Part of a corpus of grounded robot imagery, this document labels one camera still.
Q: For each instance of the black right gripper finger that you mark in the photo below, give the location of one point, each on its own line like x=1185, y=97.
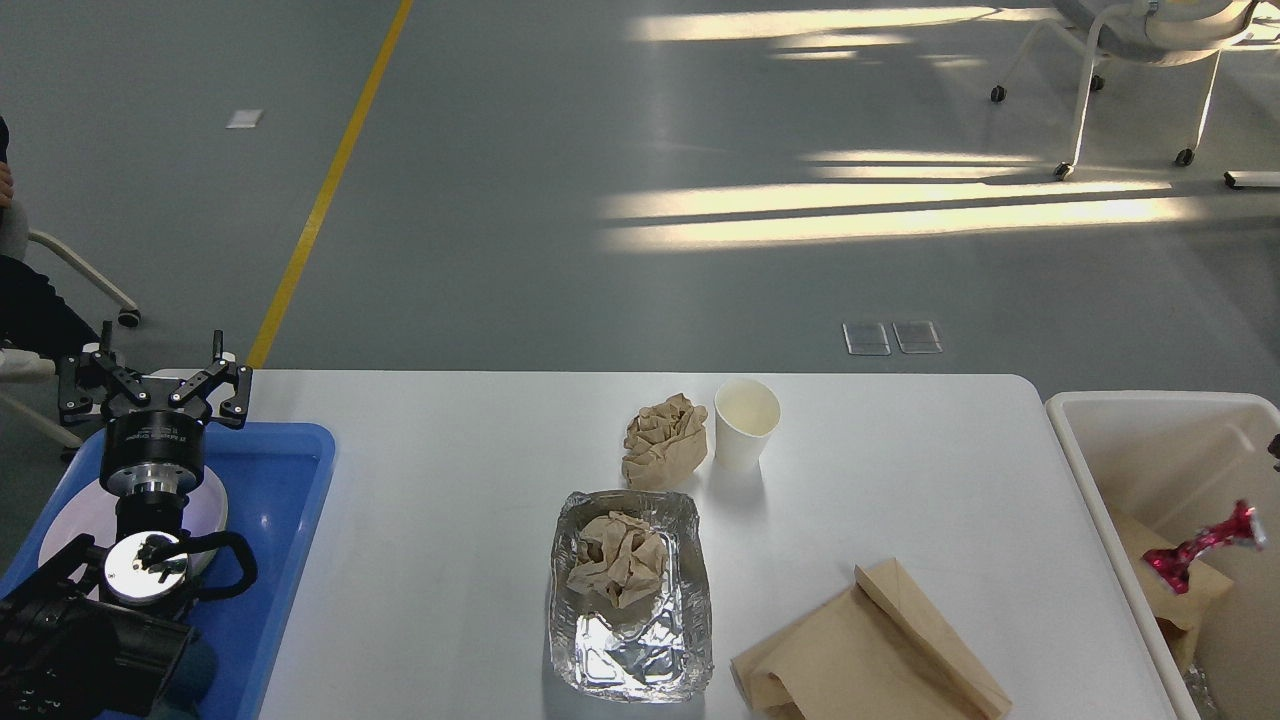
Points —
x=1273, y=449

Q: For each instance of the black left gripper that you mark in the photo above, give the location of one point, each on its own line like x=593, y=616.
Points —
x=152, y=443

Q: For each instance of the crushed red can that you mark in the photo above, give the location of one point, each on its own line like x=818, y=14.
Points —
x=1243, y=528

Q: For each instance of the pink plastic plate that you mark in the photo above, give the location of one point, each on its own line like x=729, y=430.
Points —
x=92, y=511

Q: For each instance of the brown paper bag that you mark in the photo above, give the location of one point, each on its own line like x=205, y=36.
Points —
x=1180, y=617
x=878, y=650

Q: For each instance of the dark teal mug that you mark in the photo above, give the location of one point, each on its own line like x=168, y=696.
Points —
x=189, y=684

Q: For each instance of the brown paper bag front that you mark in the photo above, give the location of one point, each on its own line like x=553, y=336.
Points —
x=878, y=650

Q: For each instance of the tall white paper cup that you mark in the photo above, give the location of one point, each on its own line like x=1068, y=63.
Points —
x=747, y=412

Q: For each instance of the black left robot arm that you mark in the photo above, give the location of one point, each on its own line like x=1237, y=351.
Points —
x=98, y=629

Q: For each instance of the white plastic bin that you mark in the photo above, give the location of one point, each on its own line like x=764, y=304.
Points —
x=1177, y=461

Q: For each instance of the seated person at left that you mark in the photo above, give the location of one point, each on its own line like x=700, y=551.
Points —
x=34, y=317

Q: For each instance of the blue plastic tray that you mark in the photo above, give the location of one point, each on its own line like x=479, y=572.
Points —
x=276, y=476

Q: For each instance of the white bar on floor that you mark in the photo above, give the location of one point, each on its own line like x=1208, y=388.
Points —
x=1252, y=179

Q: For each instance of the white floor marker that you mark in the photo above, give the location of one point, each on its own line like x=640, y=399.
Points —
x=245, y=119

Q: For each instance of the floor socket plate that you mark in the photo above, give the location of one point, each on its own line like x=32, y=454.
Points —
x=917, y=337
x=867, y=339

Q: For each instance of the crumpled brown paper in tray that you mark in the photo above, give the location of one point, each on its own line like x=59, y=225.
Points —
x=623, y=559

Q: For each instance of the crumpled brown paper ball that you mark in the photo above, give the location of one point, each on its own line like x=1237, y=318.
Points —
x=665, y=444

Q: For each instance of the aluminium foil tray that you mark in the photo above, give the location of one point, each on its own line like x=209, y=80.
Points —
x=656, y=650

